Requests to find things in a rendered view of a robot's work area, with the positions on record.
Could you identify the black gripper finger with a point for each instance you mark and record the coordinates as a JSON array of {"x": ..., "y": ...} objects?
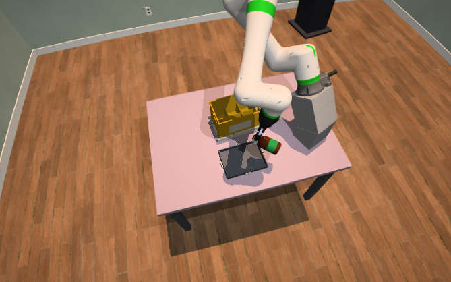
[{"x": 258, "y": 135}]

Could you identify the brown bottle with green label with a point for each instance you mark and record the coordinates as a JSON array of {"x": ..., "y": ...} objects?
[{"x": 269, "y": 144}]

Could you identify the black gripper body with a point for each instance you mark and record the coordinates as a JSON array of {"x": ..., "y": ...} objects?
[{"x": 263, "y": 125}]

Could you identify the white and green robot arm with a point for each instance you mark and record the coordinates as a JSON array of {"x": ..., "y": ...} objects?
[{"x": 256, "y": 18}]

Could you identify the yellow open crate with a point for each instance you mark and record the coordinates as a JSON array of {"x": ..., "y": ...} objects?
[{"x": 230, "y": 117}]

